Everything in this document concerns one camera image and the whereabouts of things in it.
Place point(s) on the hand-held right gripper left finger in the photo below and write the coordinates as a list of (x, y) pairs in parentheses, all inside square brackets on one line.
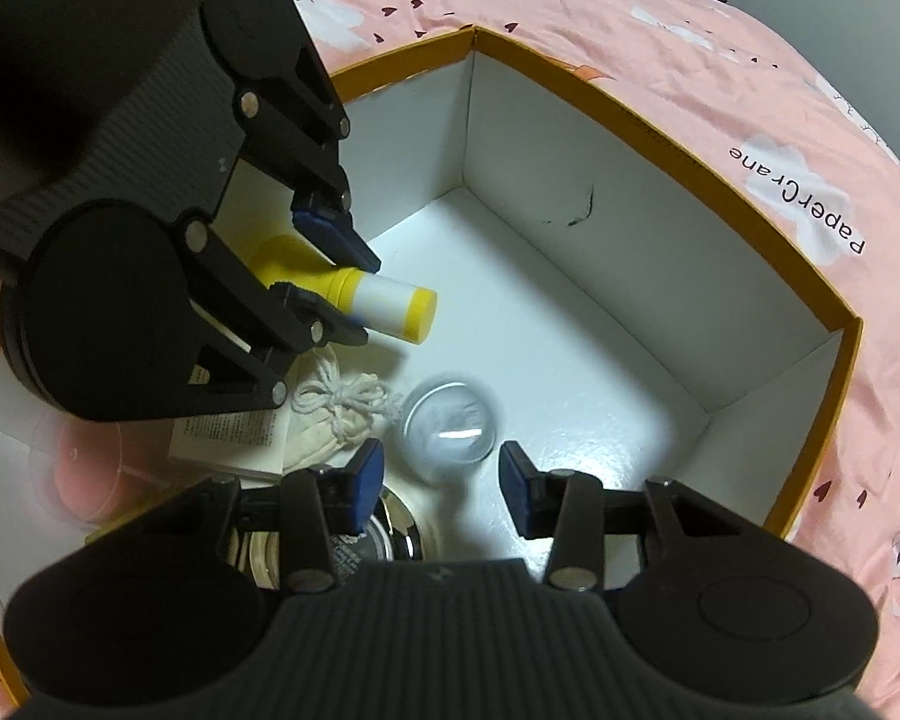
[(364, 491)]

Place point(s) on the white labelled box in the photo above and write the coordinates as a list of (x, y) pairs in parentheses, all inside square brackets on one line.
[(225, 439)]

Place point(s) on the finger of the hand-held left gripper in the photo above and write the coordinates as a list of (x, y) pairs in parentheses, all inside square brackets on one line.
[(337, 236), (319, 315)]

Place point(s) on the pink printed blanket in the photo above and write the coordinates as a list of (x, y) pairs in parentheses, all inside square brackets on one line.
[(720, 75)]

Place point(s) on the small grey jar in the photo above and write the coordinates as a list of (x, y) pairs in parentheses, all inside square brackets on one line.
[(450, 427)]

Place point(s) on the orange cardboard box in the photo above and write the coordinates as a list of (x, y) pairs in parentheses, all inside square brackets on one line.
[(570, 127)]

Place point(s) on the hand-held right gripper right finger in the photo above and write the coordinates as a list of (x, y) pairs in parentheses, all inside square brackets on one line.
[(517, 493)]

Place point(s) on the gold round tin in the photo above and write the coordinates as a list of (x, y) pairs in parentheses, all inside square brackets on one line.
[(360, 551)]

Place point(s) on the yellow bottle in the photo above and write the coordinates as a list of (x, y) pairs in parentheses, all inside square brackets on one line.
[(390, 307)]

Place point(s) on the pink jar with clear lid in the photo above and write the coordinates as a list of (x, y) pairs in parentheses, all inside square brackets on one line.
[(90, 472)]

